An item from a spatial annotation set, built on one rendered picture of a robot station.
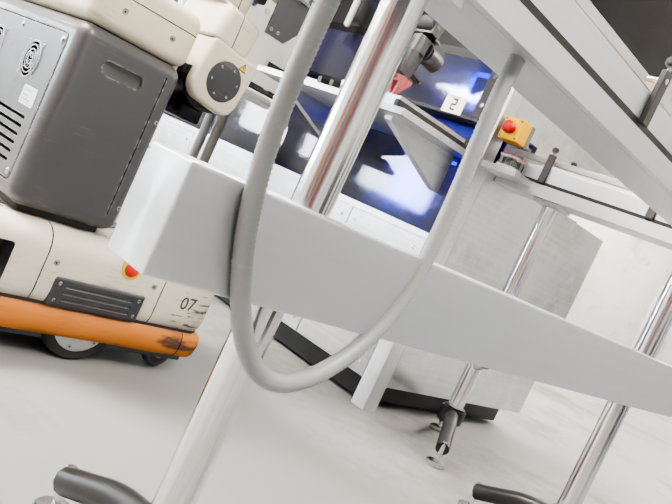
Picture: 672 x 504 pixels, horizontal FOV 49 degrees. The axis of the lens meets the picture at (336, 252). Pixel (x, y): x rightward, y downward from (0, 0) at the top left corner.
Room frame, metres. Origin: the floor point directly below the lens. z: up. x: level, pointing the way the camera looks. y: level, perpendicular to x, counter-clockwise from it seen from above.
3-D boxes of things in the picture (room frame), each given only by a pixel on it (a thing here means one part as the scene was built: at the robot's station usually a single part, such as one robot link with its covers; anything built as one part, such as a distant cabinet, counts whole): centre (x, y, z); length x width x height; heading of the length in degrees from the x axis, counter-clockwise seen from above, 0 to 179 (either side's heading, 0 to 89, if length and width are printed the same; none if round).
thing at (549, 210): (2.32, -0.55, 0.46); 0.09 x 0.09 x 0.77; 47
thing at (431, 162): (2.29, -0.09, 0.80); 0.34 x 0.03 x 0.13; 137
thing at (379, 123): (2.47, 0.09, 0.87); 0.70 x 0.48 x 0.02; 47
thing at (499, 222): (3.41, 0.12, 0.44); 2.06 x 1.00 x 0.88; 47
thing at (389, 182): (3.06, 0.47, 0.73); 1.98 x 0.01 x 0.25; 47
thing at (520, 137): (2.32, -0.35, 1.00); 0.08 x 0.07 x 0.07; 137
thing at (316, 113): (2.63, 0.27, 0.80); 0.34 x 0.03 x 0.13; 137
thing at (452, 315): (1.30, -0.36, 0.49); 1.60 x 0.08 x 0.12; 137
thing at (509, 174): (2.34, -0.39, 0.87); 0.14 x 0.13 x 0.02; 137
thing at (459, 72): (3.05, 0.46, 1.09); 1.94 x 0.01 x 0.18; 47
